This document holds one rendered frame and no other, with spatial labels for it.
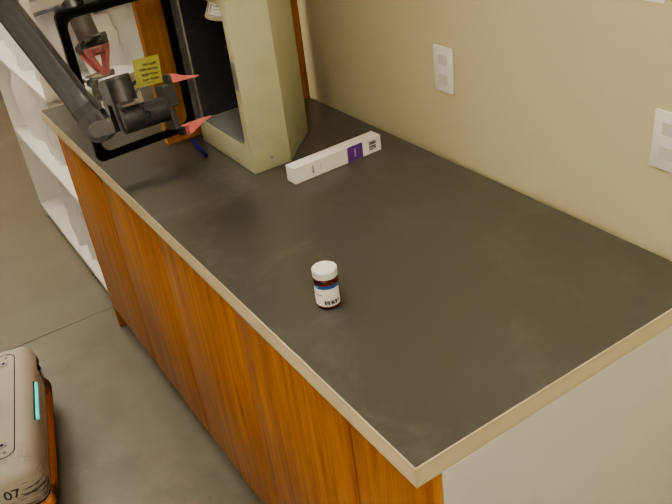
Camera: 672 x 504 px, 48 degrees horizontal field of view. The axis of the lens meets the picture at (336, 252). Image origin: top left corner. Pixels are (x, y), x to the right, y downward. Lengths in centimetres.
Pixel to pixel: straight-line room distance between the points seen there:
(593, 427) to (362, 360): 43
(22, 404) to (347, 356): 143
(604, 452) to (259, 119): 112
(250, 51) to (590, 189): 85
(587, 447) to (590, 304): 25
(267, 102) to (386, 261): 60
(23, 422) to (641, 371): 175
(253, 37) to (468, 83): 53
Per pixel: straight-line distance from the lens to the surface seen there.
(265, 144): 200
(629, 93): 156
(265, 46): 193
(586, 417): 141
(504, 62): 177
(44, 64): 181
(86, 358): 313
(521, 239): 163
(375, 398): 125
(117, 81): 177
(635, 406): 153
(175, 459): 259
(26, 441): 243
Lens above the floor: 179
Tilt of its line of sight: 32 degrees down
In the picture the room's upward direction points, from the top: 7 degrees counter-clockwise
